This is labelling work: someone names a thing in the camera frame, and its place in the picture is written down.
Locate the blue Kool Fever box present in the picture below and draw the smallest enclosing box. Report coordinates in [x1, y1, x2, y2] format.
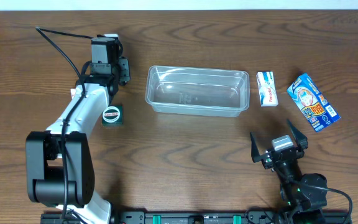
[287, 73, 341, 133]

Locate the green Zam-Buk tin box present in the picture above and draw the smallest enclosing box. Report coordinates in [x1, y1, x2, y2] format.
[102, 105, 124, 126]

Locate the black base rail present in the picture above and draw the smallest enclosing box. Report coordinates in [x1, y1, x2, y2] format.
[40, 208, 352, 224]

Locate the white blue Panadol box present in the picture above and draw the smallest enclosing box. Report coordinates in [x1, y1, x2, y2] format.
[256, 71, 278, 107]

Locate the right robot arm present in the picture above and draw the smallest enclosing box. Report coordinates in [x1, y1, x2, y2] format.
[250, 121, 327, 223]

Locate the clear plastic container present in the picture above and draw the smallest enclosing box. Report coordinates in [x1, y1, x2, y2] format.
[145, 65, 250, 117]

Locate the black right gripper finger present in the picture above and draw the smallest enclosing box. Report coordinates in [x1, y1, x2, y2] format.
[287, 119, 308, 149]
[250, 132, 261, 163]

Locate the red Panadol ActiFast box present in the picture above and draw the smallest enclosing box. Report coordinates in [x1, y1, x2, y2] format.
[70, 88, 76, 99]

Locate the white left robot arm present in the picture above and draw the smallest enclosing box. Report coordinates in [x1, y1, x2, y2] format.
[25, 34, 131, 223]

